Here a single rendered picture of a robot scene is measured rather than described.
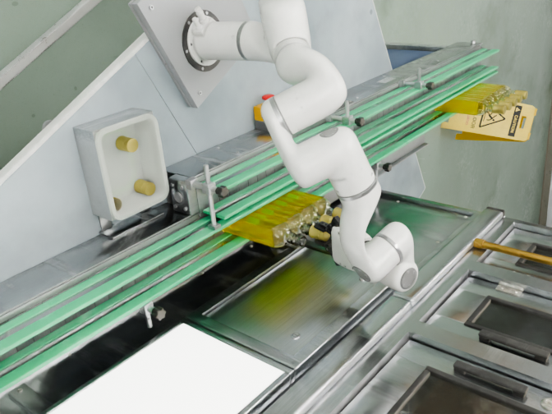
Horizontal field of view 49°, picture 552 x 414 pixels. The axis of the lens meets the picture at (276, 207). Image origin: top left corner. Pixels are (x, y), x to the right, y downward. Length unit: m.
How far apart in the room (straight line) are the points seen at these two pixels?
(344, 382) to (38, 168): 0.80
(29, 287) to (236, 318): 0.46
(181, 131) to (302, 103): 0.56
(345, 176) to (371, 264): 0.20
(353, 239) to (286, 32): 0.45
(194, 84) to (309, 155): 0.57
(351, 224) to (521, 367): 0.46
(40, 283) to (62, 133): 0.34
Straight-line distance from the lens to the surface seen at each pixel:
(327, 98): 1.18
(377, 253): 1.26
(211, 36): 1.58
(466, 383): 1.34
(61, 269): 1.44
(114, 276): 1.40
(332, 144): 1.14
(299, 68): 1.22
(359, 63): 2.31
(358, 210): 1.20
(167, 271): 1.52
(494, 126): 4.78
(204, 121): 1.72
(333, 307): 1.48
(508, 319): 1.55
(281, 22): 1.32
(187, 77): 1.62
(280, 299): 1.52
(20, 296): 1.38
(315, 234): 1.52
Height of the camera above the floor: 1.98
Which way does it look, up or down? 37 degrees down
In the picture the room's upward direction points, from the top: 105 degrees clockwise
